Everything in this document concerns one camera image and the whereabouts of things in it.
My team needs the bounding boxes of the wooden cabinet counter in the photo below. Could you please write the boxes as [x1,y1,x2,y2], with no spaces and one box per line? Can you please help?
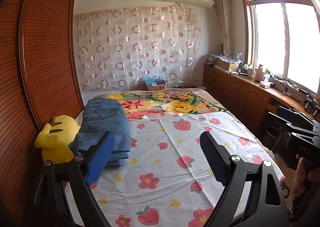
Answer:
[203,63,320,158]

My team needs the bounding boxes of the stack of books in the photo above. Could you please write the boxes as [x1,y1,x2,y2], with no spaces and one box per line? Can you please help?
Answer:
[205,54,218,66]

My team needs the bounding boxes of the small cardboard box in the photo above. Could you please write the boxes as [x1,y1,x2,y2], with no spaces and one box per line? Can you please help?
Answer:
[147,81,165,91]

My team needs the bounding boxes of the yellow plush toy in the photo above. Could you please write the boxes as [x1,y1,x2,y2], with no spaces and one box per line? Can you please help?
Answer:
[34,115,81,163]

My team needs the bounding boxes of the blue denim pants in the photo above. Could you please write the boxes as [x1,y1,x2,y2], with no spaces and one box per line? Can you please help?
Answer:
[69,98,132,168]

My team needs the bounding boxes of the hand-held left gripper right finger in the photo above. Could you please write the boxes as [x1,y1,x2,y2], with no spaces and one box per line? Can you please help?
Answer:
[200,131,287,227]

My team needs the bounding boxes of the waste bin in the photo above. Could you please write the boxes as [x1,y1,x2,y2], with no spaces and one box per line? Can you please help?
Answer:
[265,126,280,145]

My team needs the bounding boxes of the person's right hand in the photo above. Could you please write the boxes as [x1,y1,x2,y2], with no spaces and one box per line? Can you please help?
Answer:
[292,154,310,198]

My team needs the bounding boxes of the wooden slatted wardrobe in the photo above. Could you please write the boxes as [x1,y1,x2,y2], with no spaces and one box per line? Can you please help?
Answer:
[0,0,84,217]

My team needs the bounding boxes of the wooden-framed window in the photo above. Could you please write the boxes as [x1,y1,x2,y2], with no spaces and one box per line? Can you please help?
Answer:
[241,0,320,98]

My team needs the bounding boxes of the large cardboard box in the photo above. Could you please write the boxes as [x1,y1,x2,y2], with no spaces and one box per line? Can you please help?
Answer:
[217,58,239,71]

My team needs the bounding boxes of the patterned wrapping cloth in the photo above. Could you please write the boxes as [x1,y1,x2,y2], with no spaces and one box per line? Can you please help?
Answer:
[220,54,243,64]

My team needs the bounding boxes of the patterned window curtain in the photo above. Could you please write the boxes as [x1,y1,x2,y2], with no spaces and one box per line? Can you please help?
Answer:
[215,0,238,55]

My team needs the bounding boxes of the circle-patterned wall curtain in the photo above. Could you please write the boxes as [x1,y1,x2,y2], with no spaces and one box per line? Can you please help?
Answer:
[74,5,202,90]

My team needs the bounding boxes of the floral blanket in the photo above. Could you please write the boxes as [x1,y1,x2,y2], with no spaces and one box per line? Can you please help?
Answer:
[92,88,287,182]

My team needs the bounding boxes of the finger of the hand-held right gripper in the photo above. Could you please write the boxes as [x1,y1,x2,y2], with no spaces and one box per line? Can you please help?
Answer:
[266,112,300,134]
[276,105,319,130]

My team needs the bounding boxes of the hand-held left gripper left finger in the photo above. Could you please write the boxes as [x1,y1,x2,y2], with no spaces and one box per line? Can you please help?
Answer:
[26,131,116,227]

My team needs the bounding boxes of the pink bottle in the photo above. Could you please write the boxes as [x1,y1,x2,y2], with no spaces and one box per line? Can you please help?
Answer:
[255,64,265,82]

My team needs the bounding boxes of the blue plastic bag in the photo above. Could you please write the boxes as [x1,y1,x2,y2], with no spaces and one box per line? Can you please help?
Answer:
[144,75,162,85]

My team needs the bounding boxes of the strawberry-print white sheet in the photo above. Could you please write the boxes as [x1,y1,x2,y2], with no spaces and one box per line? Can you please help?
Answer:
[62,111,283,227]

